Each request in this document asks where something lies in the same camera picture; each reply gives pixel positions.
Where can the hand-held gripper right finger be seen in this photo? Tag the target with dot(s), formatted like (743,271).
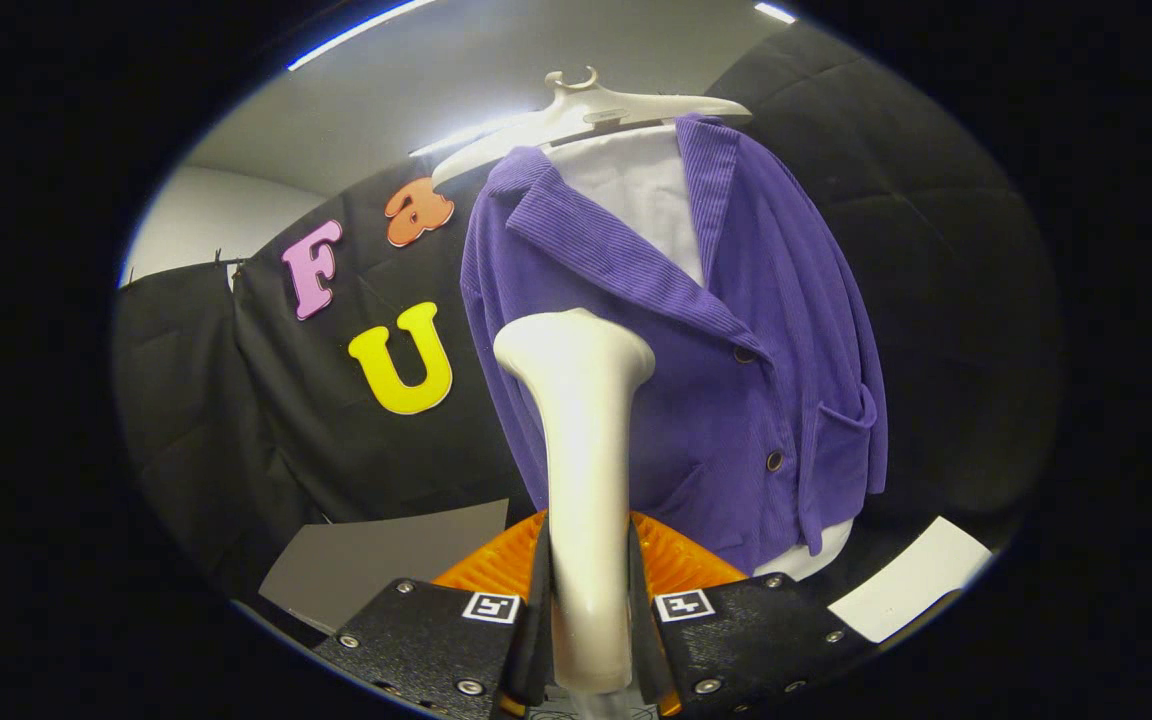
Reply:
(756,640)

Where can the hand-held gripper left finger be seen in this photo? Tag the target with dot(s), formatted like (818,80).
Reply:
(426,640)

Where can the white garment steamer head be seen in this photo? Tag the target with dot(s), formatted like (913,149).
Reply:
(586,470)

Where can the white clothes hanger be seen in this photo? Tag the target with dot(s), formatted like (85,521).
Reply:
(586,110)

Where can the white flat board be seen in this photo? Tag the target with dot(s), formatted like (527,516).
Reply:
(911,580)

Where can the black backdrop cloth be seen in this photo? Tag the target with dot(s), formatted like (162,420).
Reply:
(936,300)

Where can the white mannequin torso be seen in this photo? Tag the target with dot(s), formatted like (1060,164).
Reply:
(636,190)

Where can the ceiling light panel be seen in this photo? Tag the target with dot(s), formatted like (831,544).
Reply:
(356,30)
(471,133)
(774,12)

